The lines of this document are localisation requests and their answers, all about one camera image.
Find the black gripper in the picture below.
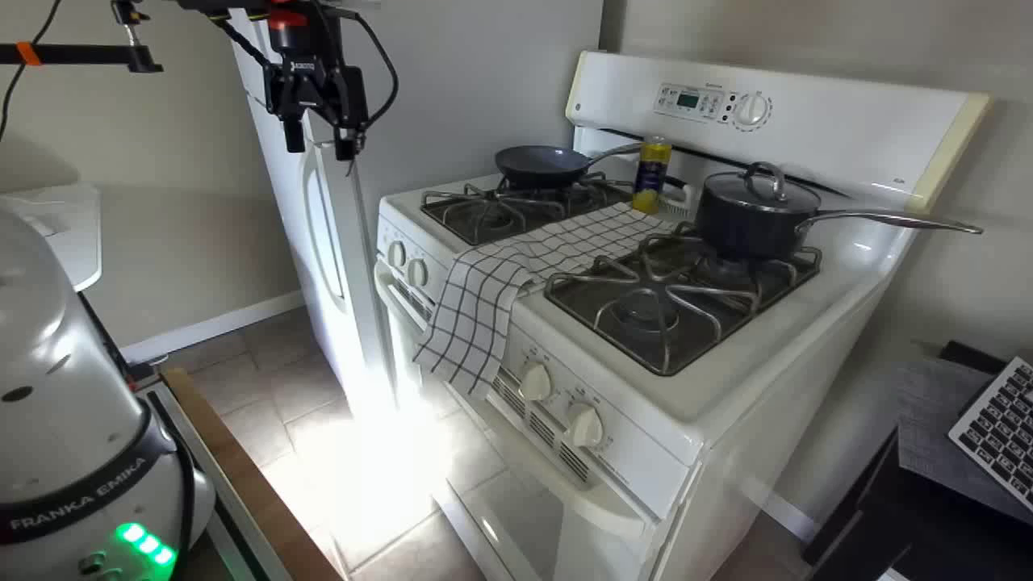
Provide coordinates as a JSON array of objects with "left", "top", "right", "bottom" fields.
[{"left": 264, "top": 4, "right": 369, "bottom": 162}]

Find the glass pot lid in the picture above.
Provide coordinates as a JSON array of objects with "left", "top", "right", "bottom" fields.
[{"left": 703, "top": 162, "right": 819, "bottom": 213}]

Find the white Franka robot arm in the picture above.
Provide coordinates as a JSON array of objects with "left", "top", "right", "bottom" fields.
[{"left": 0, "top": 209, "right": 212, "bottom": 581}]

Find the white refrigerator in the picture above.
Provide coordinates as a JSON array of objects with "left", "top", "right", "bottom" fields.
[{"left": 212, "top": 0, "right": 607, "bottom": 417}]

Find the left stove burner grate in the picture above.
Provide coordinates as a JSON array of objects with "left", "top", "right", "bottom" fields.
[{"left": 418, "top": 172, "right": 629, "bottom": 247}]

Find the stove burner grate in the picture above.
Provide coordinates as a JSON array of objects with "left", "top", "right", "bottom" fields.
[
  {"left": 546, "top": 223, "right": 822, "bottom": 379},
  {"left": 418, "top": 172, "right": 629, "bottom": 247}
]

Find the dark frying pan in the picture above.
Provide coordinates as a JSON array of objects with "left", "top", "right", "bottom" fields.
[{"left": 492, "top": 144, "right": 629, "bottom": 188}]

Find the white black checkered dish towel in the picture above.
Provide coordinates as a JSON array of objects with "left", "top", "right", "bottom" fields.
[{"left": 412, "top": 202, "right": 668, "bottom": 395}]

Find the yellow-labelled spice bottle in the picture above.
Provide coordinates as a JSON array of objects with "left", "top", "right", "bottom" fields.
[{"left": 629, "top": 137, "right": 672, "bottom": 213}]

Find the right stove burner grate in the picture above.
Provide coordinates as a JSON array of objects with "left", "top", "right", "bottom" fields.
[{"left": 546, "top": 223, "right": 822, "bottom": 379}]

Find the white gas stove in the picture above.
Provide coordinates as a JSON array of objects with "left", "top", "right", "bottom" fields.
[{"left": 375, "top": 52, "right": 989, "bottom": 581}]

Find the black side table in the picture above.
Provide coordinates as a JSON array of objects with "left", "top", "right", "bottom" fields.
[{"left": 802, "top": 343, "right": 1033, "bottom": 581}]

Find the white keyboard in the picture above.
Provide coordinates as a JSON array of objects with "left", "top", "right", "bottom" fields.
[{"left": 949, "top": 354, "right": 1033, "bottom": 511}]

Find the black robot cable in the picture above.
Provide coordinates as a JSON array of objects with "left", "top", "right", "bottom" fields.
[{"left": 332, "top": 11, "right": 402, "bottom": 138}]

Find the black orange camera mount bar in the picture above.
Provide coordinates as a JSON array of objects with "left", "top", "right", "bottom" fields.
[{"left": 0, "top": 0, "right": 159, "bottom": 73}]

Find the black saucepan with long handle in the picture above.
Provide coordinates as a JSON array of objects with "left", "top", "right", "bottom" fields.
[{"left": 696, "top": 191, "right": 981, "bottom": 262}]

